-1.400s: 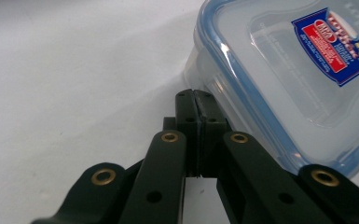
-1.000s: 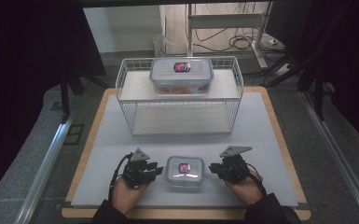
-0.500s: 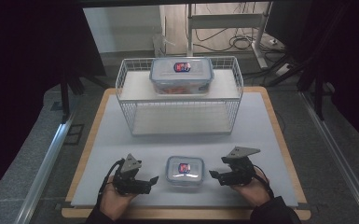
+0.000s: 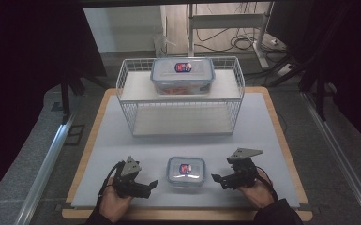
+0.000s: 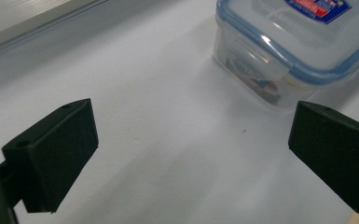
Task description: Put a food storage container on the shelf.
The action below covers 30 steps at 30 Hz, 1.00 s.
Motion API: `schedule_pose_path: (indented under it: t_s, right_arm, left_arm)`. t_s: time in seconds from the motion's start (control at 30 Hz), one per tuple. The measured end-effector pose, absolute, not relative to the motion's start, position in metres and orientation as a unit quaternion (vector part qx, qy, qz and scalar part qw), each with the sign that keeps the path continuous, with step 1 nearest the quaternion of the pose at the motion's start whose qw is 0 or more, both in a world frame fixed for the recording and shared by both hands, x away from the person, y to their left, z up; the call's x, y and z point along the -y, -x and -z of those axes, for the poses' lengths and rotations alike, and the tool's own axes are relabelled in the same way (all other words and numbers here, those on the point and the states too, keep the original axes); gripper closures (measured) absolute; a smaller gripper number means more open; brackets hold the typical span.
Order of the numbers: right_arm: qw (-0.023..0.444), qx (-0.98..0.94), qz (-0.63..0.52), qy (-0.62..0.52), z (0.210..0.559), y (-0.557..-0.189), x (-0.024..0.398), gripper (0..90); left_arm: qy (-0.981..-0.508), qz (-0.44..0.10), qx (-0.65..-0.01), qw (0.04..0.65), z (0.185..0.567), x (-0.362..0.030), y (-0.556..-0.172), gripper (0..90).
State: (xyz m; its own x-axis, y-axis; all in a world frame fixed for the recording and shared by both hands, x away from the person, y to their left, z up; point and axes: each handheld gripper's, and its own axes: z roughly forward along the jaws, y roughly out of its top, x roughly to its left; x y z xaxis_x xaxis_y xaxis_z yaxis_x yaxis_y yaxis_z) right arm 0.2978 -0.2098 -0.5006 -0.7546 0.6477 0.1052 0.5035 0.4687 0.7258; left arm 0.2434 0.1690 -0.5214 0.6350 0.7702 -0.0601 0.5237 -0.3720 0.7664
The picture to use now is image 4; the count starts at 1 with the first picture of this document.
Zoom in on large clear plastic food container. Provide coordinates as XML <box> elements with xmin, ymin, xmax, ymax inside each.
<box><xmin>149</xmin><ymin>57</ymin><xmax>217</xmax><ymax>96</ymax></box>

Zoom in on white table mat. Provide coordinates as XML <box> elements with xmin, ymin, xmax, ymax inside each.
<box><xmin>70</xmin><ymin>92</ymin><xmax>301</xmax><ymax>210</ymax></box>

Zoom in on small clear plastic food container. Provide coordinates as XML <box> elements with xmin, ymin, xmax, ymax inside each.
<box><xmin>166</xmin><ymin>156</ymin><xmax>207</xmax><ymax>188</ymax></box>

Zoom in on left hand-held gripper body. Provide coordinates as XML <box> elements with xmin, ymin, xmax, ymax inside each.
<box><xmin>112</xmin><ymin>156</ymin><xmax>153</xmax><ymax>200</ymax></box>

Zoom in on grey metal stand frame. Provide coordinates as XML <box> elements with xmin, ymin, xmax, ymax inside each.
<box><xmin>187</xmin><ymin>3</ymin><xmax>271</xmax><ymax>70</ymax></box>

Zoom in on dark curtain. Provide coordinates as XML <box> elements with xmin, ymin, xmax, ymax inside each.
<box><xmin>0</xmin><ymin>0</ymin><xmax>108</xmax><ymax>205</ymax></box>
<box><xmin>265</xmin><ymin>0</ymin><xmax>361</xmax><ymax>155</ymax></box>

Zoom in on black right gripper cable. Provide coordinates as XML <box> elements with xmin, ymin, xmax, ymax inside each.
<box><xmin>255</xmin><ymin>165</ymin><xmax>279</xmax><ymax>202</ymax></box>

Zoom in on black floor cables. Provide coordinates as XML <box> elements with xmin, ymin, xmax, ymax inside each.
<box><xmin>196</xmin><ymin>27</ymin><xmax>289</xmax><ymax>54</ymax></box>

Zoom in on black stand legs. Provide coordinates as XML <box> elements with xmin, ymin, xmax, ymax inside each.
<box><xmin>58</xmin><ymin>73</ymin><xmax>111</xmax><ymax>126</ymax></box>
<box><xmin>268</xmin><ymin>55</ymin><xmax>328</xmax><ymax>122</ymax></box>

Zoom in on white power strip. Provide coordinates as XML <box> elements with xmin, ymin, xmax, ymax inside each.
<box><xmin>276</xmin><ymin>63</ymin><xmax>293</xmax><ymax>78</ymax></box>

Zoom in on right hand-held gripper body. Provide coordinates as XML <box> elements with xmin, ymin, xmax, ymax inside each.
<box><xmin>226</xmin><ymin>147</ymin><xmax>264</xmax><ymax>189</ymax></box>

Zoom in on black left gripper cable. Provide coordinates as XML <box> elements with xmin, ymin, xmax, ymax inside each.
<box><xmin>96</xmin><ymin>160</ymin><xmax>127</xmax><ymax>208</ymax></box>

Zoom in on white panel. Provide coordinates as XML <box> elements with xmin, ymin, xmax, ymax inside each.
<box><xmin>83</xmin><ymin>6</ymin><xmax>167</xmax><ymax>54</ymax></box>

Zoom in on white wire rack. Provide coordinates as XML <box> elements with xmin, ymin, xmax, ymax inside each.
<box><xmin>115</xmin><ymin>55</ymin><xmax>246</xmax><ymax>138</ymax></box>

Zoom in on person's right hand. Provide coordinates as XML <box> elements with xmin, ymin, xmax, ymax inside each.
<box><xmin>237</xmin><ymin>170</ymin><xmax>275</xmax><ymax>210</ymax></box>

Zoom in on aluminium rail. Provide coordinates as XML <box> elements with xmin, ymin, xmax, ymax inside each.
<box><xmin>13</xmin><ymin>112</ymin><xmax>77</xmax><ymax>225</ymax></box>
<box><xmin>300</xmin><ymin>91</ymin><xmax>361</xmax><ymax>225</ymax></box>

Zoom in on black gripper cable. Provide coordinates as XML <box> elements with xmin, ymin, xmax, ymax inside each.
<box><xmin>255</xmin><ymin>165</ymin><xmax>279</xmax><ymax>202</ymax></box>
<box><xmin>96</xmin><ymin>160</ymin><xmax>127</xmax><ymax>208</ymax></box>

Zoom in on person's left hand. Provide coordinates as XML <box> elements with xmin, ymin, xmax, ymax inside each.
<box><xmin>98</xmin><ymin>184</ymin><xmax>134</xmax><ymax>224</ymax></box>

